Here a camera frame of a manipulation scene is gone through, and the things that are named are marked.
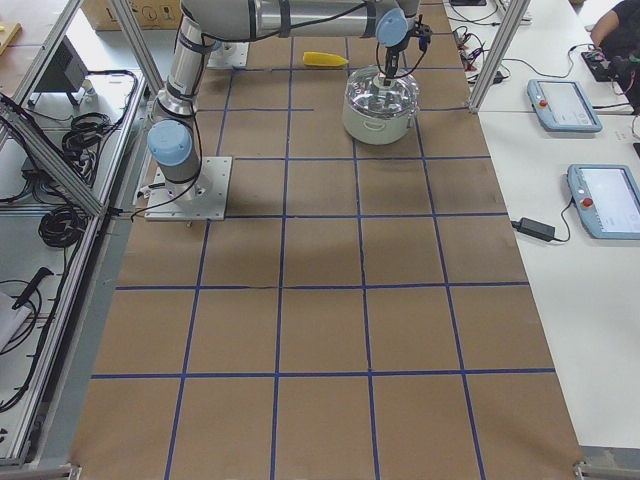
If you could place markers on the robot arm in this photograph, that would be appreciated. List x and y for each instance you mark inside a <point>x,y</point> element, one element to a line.
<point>237,83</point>

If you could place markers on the cardboard box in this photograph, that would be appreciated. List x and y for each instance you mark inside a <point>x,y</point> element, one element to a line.
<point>150,14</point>

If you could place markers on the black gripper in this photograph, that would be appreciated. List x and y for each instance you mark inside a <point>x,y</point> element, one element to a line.
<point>393,51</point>

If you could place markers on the glass pot lid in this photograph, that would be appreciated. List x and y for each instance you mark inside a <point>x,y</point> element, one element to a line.
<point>369,93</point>

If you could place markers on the aluminium frame rail left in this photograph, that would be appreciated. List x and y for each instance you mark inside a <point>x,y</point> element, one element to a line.
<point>73,140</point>

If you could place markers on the yellow corn cob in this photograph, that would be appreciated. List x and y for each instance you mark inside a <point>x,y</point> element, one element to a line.
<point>323,60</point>

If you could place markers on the person in black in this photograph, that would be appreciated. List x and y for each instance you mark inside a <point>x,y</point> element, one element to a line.
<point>616,34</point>

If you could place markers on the pale green cooking pot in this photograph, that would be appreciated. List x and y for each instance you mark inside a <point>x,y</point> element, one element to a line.
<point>375,131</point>

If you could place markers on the black power adapter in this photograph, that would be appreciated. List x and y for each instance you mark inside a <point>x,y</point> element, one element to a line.
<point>535,229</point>

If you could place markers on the teach pendant near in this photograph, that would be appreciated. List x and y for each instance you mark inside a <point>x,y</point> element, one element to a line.
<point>607,200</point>

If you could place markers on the teach pendant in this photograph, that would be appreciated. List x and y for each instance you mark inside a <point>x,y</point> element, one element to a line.
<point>562,106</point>
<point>607,200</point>

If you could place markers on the teach pendant far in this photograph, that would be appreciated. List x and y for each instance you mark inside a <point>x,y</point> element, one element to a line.
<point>562,106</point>

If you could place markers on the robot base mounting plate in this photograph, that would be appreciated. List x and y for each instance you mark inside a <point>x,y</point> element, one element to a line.
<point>206,200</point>

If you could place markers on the aluminium frame post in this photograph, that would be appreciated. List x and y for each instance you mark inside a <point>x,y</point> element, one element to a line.
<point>500,44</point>

